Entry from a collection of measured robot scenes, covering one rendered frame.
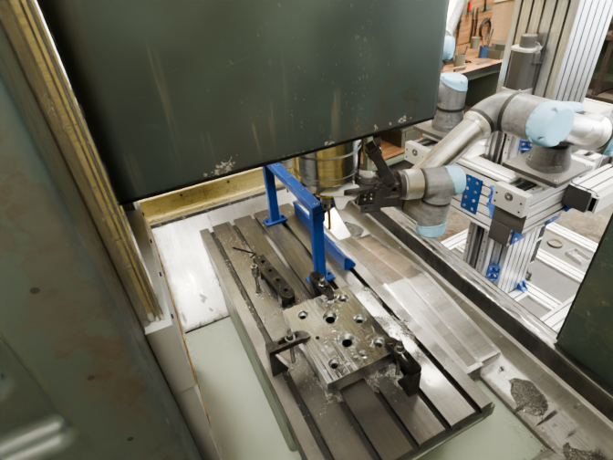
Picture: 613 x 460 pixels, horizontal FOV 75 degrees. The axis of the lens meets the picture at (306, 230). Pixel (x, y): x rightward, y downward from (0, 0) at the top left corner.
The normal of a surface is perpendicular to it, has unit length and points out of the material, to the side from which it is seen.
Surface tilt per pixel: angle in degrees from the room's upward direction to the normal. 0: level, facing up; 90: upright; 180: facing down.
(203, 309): 24
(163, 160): 90
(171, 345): 90
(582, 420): 17
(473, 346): 8
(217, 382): 0
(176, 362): 90
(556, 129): 87
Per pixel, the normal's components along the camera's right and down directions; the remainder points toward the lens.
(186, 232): 0.12, -0.53
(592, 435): -0.33, -0.68
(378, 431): -0.07, -0.81
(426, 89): 0.43, 0.50
